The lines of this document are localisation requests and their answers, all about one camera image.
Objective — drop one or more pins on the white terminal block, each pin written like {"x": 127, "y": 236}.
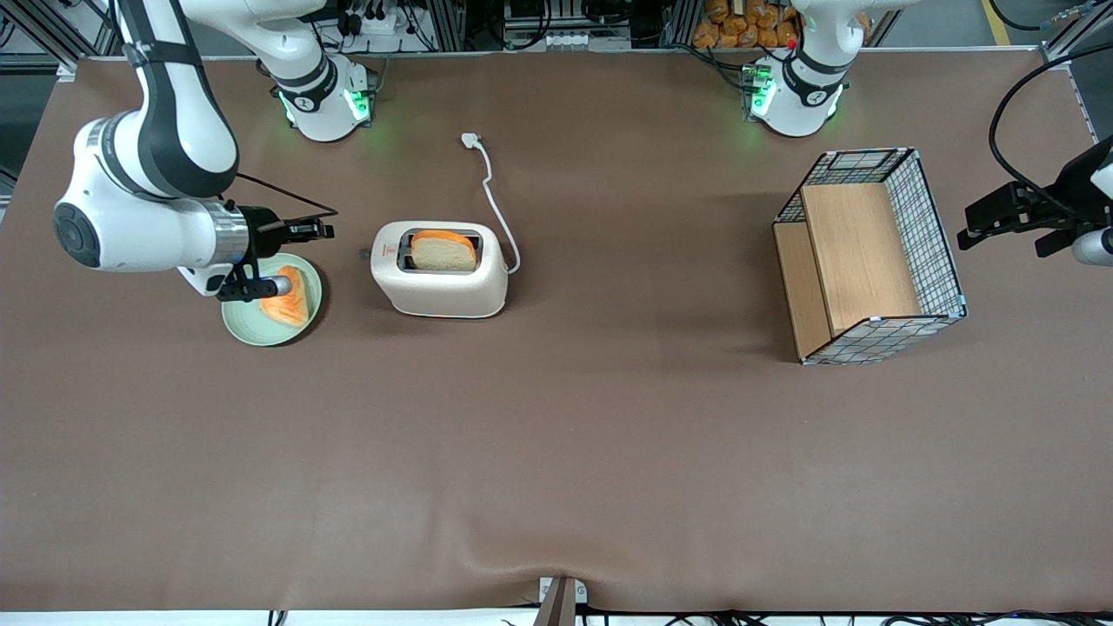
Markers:
{"x": 583, "y": 41}

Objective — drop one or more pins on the light green round plate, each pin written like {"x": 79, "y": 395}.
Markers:
{"x": 261, "y": 335}

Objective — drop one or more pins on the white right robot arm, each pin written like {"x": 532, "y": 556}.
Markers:
{"x": 174, "y": 130}

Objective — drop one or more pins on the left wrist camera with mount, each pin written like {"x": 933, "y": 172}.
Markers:
{"x": 1091, "y": 248}

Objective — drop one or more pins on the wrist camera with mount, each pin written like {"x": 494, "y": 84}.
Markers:
{"x": 1091, "y": 248}
{"x": 252, "y": 285}

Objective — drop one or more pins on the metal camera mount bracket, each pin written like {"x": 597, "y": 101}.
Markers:
{"x": 561, "y": 600}

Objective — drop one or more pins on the bread slice with orange crust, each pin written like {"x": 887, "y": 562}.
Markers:
{"x": 443, "y": 254}

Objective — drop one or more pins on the white power strip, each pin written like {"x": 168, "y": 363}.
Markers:
{"x": 374, "y": 23}

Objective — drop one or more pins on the orange triangular pastry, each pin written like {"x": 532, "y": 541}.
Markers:
{"x": 294, "y": 311}

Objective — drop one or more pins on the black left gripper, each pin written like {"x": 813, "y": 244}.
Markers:
{"x": 1066, "y": 202}

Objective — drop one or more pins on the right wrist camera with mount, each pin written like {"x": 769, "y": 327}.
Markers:
{"x": 252, "y": 285}

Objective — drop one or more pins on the bag of bread rolls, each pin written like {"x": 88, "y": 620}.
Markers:
{"x": 739, "y": 26}

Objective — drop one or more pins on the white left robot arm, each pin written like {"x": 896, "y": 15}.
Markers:
{"x": 800, "y": 96}

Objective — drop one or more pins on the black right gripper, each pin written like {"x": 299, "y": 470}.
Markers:
{"x": 261, "y": 226}

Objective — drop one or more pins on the white two-slot toaster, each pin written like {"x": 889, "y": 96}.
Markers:
{"x": 443, "y": 291}

